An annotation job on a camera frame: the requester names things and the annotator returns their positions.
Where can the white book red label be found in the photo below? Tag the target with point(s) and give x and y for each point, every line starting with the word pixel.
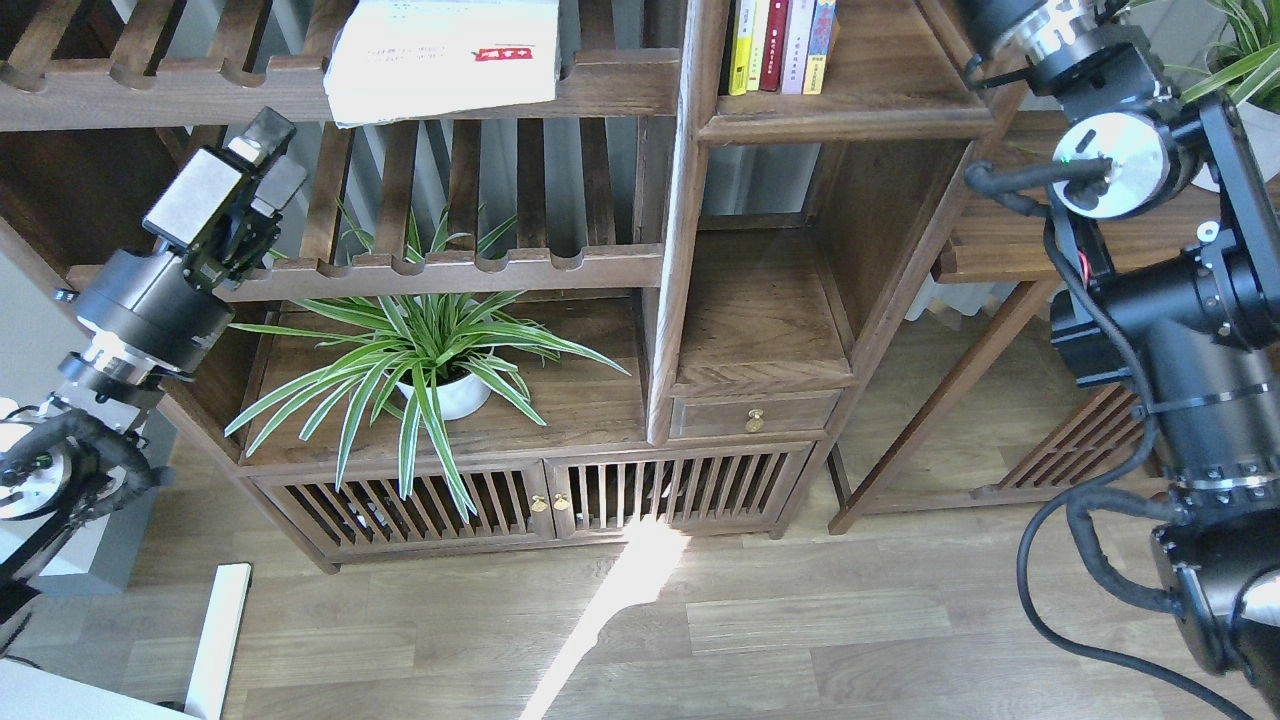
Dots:
pixel 396 60

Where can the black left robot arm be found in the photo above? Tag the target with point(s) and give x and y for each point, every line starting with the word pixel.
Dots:
pixel 78 457

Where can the dark red book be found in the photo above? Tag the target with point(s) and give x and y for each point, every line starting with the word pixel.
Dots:
pixel 773 46

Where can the cream yellow book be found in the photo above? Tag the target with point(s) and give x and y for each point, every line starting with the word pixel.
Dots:
pixel 757 49

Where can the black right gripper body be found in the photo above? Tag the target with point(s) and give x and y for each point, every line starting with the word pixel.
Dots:
pixel 1060 40

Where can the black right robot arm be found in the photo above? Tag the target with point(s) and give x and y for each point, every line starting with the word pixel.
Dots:
pixel 1188 525

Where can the wooden side table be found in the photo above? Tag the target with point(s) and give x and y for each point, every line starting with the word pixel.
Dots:
pixel 971 406

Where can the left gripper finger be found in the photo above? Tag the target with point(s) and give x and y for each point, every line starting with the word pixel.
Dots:
pixel 264 139

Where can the dark wooden bookshelf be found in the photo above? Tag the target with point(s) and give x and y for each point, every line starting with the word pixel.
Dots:
pixel 745 259

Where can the potted plant white pot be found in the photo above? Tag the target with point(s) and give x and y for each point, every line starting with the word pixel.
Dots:
pixel 1223 45

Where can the pale pink book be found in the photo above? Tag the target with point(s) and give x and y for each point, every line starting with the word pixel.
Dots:
pixel 798 30

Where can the red cover book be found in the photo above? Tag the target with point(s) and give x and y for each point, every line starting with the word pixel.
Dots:
pixel 823 31

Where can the spider plant white pot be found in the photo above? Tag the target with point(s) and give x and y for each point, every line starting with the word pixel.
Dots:
pixel 400 353

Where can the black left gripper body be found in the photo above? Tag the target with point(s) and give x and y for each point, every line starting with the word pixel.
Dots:
pixel 158 313

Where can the white table leg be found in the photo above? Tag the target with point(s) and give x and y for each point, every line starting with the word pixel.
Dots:
pixel 208 683

